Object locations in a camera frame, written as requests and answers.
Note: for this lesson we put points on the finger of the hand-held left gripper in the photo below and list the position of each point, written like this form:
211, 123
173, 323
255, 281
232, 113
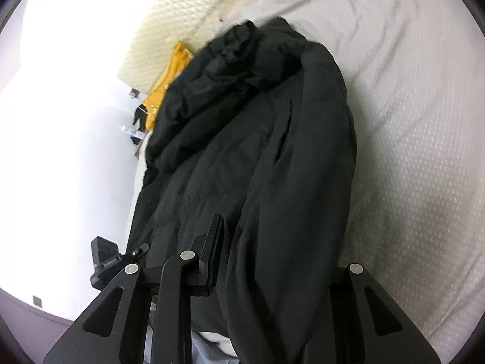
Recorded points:
138, 251

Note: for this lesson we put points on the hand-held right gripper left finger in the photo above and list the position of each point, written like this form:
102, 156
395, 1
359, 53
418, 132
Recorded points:
172, 292

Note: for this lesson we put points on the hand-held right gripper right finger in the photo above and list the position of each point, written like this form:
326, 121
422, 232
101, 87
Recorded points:
360, 286

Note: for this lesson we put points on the black puffer jacket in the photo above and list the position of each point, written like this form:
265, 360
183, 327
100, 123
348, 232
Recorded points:
257, 167

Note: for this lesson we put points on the person's grey pants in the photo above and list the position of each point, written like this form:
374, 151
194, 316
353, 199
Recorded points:
212, 350

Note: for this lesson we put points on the wooden nightstand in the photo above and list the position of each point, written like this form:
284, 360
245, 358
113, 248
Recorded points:
137, 151

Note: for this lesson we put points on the white plastic bottle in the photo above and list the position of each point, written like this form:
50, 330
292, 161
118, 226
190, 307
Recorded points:
129, 129

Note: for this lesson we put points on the black cloth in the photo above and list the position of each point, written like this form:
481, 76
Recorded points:
139, 115

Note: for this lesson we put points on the light grey bed blanket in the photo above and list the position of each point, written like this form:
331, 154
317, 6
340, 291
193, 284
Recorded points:
409, 121

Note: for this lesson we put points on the yellow pillow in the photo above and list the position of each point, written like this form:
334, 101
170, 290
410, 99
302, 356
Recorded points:
166, 79

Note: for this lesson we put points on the cream quilted headboard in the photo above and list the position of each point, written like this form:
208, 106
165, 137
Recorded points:
182, 19

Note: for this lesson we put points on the wall socket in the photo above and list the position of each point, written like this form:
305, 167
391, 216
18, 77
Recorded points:
37, 300

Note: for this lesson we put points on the grey wall fixture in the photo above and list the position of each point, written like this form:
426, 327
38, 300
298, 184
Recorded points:
134, 92

